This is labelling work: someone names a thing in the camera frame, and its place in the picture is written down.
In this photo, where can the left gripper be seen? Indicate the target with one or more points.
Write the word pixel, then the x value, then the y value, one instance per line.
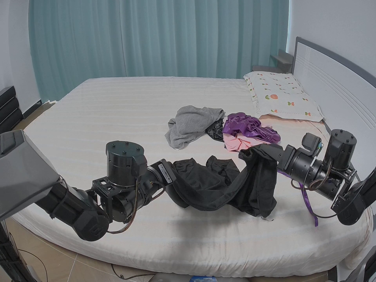
pixel 160 172

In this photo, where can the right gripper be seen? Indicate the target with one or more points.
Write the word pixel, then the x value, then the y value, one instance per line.
pixel 302 166

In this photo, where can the black T-shirt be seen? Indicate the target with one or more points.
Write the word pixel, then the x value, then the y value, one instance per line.
pixel 211 186

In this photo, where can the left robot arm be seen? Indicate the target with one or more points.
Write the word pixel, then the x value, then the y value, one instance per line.
pixel 26 169

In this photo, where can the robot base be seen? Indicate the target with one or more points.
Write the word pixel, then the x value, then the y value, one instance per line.
pixel 176 278

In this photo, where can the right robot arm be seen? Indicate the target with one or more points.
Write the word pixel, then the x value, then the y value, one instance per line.
pixel 340 148

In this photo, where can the bed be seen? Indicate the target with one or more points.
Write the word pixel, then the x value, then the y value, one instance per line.
pixel 117 113

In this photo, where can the pink garment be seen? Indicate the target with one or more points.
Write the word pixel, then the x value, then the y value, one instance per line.
pixel 235 142

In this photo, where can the purple garment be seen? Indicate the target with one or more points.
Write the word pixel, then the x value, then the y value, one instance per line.
pixel 241 125

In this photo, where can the grey garment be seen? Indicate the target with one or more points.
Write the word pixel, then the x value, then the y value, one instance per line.
pixel 188 125

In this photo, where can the white printed pillow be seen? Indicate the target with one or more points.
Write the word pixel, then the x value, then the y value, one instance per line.
pixel 279 95

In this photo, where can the black shiny garment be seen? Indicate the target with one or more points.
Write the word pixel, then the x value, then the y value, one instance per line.
pixel 216 131

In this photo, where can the grey bedside table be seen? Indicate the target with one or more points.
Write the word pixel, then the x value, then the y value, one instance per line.
pixel 282 62

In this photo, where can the blue-green curtain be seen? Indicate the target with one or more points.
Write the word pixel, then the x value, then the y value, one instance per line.
pixel 73 40
pixel 205 28

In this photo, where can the black chest of drawers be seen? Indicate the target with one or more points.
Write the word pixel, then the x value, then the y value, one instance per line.
pixel 8 110

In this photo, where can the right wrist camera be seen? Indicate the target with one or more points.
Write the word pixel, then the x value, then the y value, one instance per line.
pixel 311 142

